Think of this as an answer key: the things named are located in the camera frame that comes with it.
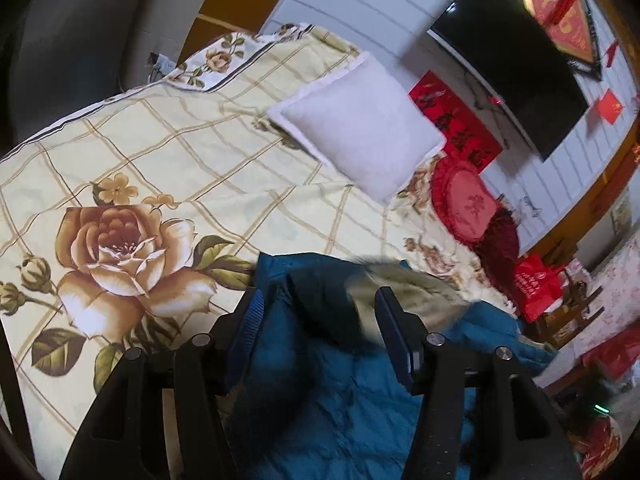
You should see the floral pink white curtain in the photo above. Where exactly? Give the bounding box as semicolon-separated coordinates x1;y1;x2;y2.
539;238;639;385

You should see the small red flag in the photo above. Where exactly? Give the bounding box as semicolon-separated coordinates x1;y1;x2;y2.
597;89;624;125

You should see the red diamond wall decoration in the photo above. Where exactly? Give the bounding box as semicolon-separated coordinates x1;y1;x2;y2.
522;0;602;81

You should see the teal quilted puffer jacket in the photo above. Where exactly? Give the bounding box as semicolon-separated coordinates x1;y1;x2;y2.
227;254;551;479

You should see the red shopping bag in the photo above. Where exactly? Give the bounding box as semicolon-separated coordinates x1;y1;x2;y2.
514;254;564;323

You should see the white square pillow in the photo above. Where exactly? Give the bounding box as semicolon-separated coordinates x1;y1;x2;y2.
267;52;446;205

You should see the floral checked bed cover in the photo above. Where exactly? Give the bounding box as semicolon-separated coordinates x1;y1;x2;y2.
1;25;512;479

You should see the red heart-shaped cushion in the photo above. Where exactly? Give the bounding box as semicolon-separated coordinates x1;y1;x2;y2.
431;156;499;246

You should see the red banner with characters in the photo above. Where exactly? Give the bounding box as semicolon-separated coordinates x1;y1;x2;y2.
409;70;502;174

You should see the dark red velvet cushion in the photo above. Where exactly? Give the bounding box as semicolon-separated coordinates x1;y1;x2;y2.
473;207;520;301

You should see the wooden shelf rack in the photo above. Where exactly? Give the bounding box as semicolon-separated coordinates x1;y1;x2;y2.
534;276;604;350

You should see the black wall television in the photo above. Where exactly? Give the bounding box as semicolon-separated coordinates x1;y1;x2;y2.
427;0;588;160

